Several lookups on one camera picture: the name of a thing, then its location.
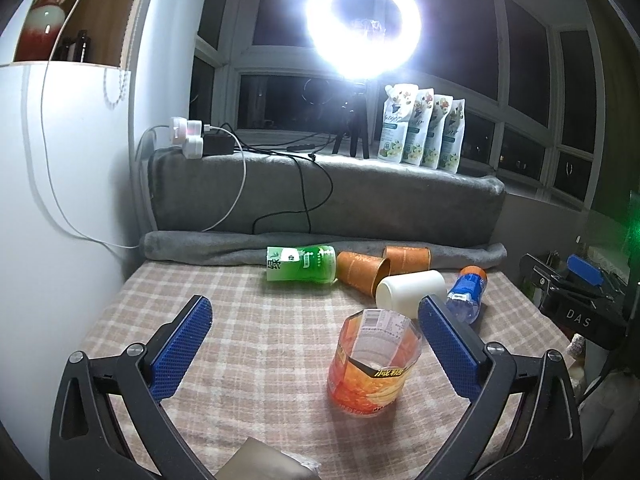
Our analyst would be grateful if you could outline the orange paper cup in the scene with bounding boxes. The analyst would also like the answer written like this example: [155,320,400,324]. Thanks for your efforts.
[383,245,432,275]
[336,251,391,296]

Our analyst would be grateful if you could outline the dark glass bottle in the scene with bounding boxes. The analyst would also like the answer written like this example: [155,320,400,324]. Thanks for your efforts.
[74,29,92,64]

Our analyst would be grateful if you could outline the grey cushion cover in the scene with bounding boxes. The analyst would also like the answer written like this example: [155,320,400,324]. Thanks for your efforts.
[146,149,507,252]

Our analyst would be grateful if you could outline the green drink bottle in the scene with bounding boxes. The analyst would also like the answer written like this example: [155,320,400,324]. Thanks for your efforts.
[265,244,338,285]

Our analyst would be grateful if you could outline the long white cable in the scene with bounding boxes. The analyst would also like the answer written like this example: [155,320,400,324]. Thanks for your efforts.
[36,0,142,250]

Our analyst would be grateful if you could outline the plaid blanket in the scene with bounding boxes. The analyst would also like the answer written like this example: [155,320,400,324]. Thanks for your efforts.
[67,259,576,480]

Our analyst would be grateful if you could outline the white cabinet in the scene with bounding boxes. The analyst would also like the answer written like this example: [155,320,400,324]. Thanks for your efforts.
[0,59,135,341]

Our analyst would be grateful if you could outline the red white vase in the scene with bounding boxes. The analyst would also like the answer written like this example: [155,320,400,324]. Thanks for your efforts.
[14,0,77,64]

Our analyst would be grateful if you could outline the white braided cord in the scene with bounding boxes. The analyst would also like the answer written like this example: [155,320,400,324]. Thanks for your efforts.
[102,67,127,109]

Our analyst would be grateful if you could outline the grey plastic bag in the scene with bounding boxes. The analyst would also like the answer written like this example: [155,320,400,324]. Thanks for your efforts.
[214,436,322,480]

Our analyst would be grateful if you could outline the black cable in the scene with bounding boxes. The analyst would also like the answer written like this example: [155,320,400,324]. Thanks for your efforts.
[220,122,335,237]

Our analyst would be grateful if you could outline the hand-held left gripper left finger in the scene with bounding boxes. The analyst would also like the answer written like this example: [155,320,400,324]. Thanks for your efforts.
[49,295,217,480]

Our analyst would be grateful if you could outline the white cup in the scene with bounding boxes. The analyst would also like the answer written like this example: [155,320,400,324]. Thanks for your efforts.
[375,270,447,320]

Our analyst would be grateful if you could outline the white charging cable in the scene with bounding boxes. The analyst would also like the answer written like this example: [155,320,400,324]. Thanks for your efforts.
[200,122,248,233]

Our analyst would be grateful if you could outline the blue water bottle orange cap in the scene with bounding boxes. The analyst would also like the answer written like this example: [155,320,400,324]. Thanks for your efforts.
[446,266,487,324]

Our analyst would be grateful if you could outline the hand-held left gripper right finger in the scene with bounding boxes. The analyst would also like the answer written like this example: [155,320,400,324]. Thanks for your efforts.
[418,295,584,480]

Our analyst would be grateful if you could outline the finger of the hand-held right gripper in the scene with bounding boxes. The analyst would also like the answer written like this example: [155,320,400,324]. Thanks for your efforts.
[520,253,563,307]
[566,254,617,302]

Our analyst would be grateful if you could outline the rolled grey blanket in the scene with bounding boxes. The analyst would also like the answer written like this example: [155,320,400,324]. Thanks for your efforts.
[141,230,509,272]

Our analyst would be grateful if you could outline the black tripod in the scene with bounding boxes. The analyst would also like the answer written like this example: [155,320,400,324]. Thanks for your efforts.
[332,80,372,159]

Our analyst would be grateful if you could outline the ring light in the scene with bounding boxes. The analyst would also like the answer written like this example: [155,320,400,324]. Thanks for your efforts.
[305,0,426,82]

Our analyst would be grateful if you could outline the white green refill pouch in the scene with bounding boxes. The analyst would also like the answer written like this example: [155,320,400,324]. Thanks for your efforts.
[402,88,435,166]
[421,94,454,169]
[439,100,467,172]
[377,83,420,163]

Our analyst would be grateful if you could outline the cut orange plastic bottle cup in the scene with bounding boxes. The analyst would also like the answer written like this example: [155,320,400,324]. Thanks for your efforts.
[327,309,424,418]

